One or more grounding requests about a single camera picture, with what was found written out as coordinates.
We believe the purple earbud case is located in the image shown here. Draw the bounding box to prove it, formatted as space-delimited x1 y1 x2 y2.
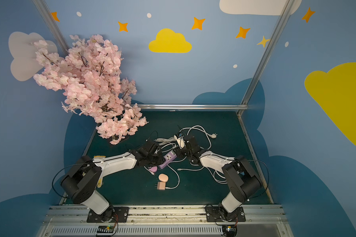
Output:
148 166 158 173

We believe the purple power strip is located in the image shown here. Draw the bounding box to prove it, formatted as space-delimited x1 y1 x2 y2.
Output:
158 150 177 169

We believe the white power strip cord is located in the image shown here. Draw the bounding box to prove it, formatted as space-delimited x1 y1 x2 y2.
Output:
155 125 218 150

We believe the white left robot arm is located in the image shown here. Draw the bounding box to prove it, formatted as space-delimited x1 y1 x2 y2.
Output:
60 140 166 223

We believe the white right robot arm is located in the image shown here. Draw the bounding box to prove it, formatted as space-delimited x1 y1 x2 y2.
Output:
174 135 263 222

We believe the pink charger adapter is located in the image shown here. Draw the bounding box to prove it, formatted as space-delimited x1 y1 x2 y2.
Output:
156 181 166 191

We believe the yellow work glove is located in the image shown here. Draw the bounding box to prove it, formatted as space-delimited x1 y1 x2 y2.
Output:
93 155 106 189

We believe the pink artificial blossom tree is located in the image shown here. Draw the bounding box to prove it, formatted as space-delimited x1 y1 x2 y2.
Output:
33 35 148 145

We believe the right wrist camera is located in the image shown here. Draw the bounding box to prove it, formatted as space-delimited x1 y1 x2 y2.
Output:
174 133 185 149

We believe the white pink charger cable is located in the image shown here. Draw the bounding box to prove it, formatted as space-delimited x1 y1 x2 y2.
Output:
165 164 205 190

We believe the aluminium back frame rail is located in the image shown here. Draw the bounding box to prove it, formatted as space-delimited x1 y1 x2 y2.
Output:
138 104 248 111

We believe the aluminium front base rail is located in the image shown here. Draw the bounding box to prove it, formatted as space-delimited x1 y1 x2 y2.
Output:
37 205 293 237

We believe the right aluminium frame post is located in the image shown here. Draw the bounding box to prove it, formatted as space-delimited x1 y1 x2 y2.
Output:
237 0 296 119

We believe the aluminium frame post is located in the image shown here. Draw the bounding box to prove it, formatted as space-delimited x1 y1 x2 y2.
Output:
237 0 296 119
32 0 69 56

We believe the left aluminium frame post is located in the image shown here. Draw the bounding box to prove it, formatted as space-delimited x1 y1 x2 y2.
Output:
32 0 69 56

